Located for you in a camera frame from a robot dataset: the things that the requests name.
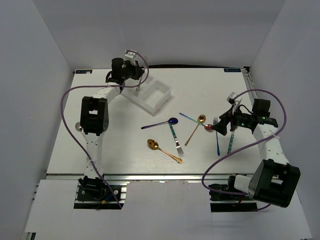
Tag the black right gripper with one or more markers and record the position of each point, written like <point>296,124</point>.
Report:
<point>221,127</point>

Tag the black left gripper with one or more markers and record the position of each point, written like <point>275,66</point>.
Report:
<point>138,71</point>

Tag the ornate silver fork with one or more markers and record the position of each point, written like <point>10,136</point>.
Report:
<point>139,83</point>

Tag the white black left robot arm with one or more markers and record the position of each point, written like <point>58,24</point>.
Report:
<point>94,119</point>

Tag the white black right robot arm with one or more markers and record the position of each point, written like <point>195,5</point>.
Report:
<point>275,180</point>

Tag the blue iridescent fork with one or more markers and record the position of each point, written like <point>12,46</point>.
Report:
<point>217,142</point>

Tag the rainbow iridescent spoon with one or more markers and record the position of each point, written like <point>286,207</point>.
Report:
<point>207,127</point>

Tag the slim gold spoon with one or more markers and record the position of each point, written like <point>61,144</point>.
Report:
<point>193,131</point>

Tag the white three-compartment plastic tray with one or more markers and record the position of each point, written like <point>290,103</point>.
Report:
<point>151,97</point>

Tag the purple blue iridescent spoon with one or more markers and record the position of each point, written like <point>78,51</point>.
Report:
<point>171,120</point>

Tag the left blue corner label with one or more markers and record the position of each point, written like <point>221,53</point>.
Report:
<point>83,71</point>

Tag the blue corner label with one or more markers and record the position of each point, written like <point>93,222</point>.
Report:
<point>232,70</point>
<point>83,71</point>

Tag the right blue corner label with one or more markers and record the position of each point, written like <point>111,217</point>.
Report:
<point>232,70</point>

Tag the ornate gold spoon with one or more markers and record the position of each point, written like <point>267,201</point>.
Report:
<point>152,144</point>

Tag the teal handled silver spoon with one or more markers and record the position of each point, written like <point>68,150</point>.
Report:
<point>231,142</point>

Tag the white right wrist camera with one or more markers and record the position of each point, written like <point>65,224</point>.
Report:
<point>235,101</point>

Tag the teal handled silver fork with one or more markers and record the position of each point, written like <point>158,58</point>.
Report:
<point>178,146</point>

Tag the aluminium table frame rail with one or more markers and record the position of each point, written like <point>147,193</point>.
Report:
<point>267,131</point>

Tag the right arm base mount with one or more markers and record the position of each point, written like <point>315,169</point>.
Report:
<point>226,198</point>

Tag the pink handled silver spoon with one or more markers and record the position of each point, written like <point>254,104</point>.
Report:
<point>78,127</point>

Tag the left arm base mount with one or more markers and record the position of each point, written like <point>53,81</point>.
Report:
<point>94,194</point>

